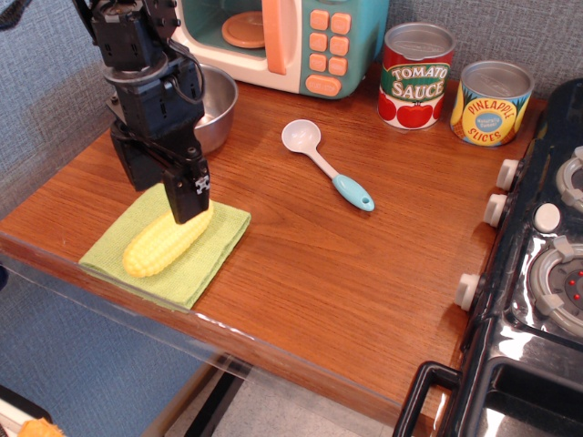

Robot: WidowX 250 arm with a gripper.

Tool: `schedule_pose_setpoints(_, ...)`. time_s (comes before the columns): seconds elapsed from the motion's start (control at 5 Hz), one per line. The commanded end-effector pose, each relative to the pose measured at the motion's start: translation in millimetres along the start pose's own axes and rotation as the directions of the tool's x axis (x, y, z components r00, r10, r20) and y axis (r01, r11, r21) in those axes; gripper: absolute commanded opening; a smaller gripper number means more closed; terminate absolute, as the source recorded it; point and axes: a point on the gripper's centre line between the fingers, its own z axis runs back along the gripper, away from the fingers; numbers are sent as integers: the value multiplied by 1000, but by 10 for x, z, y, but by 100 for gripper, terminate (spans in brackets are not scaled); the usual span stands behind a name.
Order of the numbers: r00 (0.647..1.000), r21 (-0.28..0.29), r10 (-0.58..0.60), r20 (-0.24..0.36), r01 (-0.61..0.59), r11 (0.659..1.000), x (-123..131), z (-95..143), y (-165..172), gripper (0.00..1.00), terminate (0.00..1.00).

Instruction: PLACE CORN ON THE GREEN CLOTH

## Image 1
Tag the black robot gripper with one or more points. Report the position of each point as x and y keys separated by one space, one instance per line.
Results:
x=156 y=110

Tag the yellow plastic corn cob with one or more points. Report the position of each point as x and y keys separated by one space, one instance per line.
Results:
x=162 y=242

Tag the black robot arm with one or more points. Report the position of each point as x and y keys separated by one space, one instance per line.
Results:
x=52 y=55

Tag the yellow-green folded towel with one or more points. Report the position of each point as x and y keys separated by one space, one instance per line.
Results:
x=180 y=284

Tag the stainless steel bowl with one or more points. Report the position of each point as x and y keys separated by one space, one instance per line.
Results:
x=219 y=101

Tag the clear acrylic table edge guard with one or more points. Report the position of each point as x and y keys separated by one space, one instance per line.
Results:
x=352 y=340

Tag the orange plate inside microwave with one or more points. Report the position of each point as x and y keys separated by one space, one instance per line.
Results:
x=244 y=30

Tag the toy microwave teal and white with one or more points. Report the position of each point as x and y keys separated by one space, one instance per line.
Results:
x=313 y=48

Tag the tomato sauce can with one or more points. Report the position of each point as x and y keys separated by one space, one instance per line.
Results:
x=415 y=71

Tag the orange object at bottom left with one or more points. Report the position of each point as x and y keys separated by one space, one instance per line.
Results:
x=40 y=428

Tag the white stove knob lower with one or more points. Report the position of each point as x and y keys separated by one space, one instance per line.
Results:
x=466 y=290

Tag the white stove knob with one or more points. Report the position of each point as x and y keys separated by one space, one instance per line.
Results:
x=507 y=173
x=466 y=290
x=494 y=209

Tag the white stove knob middle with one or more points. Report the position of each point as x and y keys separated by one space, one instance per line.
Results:
x=494 y=209

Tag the pineapple slices can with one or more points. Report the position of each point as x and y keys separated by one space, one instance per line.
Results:
x=491 y=101

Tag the white stove knob upper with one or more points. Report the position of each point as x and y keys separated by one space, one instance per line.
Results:
x=507 y=173

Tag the black toy stove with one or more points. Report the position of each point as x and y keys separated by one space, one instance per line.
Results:
x=521 y=371

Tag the white spoon with teal handle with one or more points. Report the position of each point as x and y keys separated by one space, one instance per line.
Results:
x=303 y=136

